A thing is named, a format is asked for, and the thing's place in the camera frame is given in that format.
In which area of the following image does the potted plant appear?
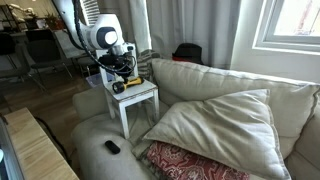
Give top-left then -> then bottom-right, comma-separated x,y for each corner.
44,13 -> 66,31

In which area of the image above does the grey white patterned blanket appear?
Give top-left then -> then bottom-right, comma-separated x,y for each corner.
134,49 -> 163,83

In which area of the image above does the white curtain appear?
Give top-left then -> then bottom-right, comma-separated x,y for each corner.
96,0 -> 242,71

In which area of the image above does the beige fabric sofa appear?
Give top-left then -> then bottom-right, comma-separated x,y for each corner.
70,58 -> 320,180

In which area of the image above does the yellow and black torchlight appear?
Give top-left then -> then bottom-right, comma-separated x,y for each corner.
112,76 -> 145,95

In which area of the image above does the black remote control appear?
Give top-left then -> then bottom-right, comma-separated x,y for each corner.
104,139 -> 121,155

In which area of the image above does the black metal chair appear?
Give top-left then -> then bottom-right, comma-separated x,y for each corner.
24,29 -> 74,93
0,31 -> 27,84

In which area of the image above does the black floor cable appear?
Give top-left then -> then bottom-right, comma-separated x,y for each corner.
33,115 -> 73,166

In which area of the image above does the red patterned cushion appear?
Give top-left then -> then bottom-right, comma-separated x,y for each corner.
145,140 -> 251,180

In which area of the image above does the black hat with red band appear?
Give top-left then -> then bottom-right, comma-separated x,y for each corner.
171,42 -> 205,66

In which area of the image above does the translucent plastic storage bin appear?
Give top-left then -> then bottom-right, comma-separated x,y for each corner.
85,72 -> 105,89

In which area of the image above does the white window frame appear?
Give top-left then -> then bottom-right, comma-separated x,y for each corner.
252,0 -> 320,53

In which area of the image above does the beige throw pillow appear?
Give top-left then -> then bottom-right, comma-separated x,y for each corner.
142,88 -> 293,180

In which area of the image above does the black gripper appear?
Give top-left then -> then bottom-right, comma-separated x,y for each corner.
98,52 -> 135,84

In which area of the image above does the light wooden table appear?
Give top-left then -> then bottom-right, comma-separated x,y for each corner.
3,107 -> 80,180

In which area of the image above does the black corrugated robot hose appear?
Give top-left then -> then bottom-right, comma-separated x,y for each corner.
72,0 -> 138,76

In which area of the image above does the small white wooden chair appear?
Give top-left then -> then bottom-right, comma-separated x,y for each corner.
95,42 -> 160,140

